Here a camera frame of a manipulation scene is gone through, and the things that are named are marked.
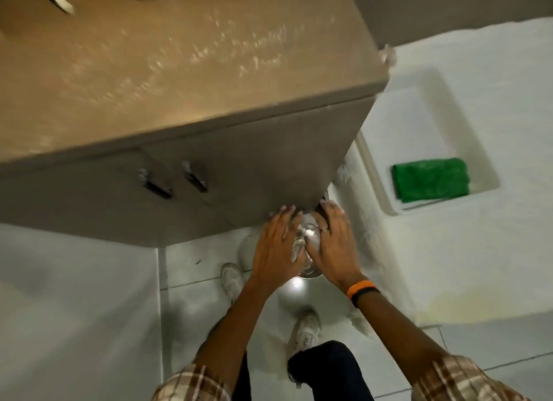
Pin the person's left hand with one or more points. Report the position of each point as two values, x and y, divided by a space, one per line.
272 258

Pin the person's right hand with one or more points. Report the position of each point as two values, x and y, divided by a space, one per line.
339 258

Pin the person's right thumb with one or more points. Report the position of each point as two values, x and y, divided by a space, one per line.
312 250

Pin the person's left thumb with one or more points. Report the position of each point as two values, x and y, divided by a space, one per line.
301 249

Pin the clear plastic bag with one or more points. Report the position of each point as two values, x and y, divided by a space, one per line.
309 234

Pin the person's right forearm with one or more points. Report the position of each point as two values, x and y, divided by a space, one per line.
397 331

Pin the person's left forearm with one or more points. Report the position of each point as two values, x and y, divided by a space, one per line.
233 327

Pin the orange and black wristband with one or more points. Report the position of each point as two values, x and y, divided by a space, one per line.
360 292

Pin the white sneaker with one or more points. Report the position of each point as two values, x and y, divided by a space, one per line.
306 329
233 282

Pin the dark trousers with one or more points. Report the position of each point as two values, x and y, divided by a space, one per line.
332 370

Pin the green microfibre cloth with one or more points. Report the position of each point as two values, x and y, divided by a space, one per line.
432 179

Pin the plaid shirt sleeve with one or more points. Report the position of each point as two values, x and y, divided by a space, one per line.
466 381
194 385

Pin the white plastic tray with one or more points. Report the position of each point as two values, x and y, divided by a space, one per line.
432 124

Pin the brown vanity cabinet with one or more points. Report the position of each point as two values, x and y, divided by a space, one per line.
185 90

